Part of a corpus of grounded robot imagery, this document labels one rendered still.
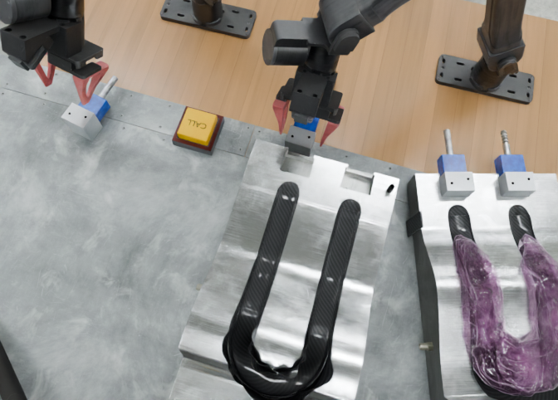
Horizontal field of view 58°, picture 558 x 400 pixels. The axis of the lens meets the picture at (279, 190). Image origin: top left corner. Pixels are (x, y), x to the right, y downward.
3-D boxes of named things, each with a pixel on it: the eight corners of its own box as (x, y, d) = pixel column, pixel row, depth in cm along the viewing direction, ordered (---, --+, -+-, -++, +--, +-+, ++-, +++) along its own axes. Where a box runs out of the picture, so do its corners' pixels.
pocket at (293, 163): (286, 155, 92) (286, 147, 88) (314, 163, 91) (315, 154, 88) (279, 178, 90) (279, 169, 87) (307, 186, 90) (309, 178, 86)
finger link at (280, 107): (302, 149, 92) (313, 106, 86) (265, 139, 93) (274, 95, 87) (310, 131, 97) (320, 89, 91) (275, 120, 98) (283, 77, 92)
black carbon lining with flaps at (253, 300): (278, 182, 88) (280, 160, 79) (367, 207, 87) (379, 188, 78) (212, 386, 76) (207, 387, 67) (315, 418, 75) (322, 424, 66)
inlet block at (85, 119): (109, 80, 102) (100, 64, 97) (129, 90, 102) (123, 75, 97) (70, 130, 98) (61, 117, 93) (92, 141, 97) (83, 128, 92)
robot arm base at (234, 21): (247, 14, 99) (256, -13, 102) (151, -8, 101) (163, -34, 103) (248, 40, 107) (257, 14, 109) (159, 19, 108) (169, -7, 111)
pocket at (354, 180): (343, 172, 91) (346, 163, 87) (371, 179, 90) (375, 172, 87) (337, 194, 89) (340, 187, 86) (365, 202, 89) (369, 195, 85)
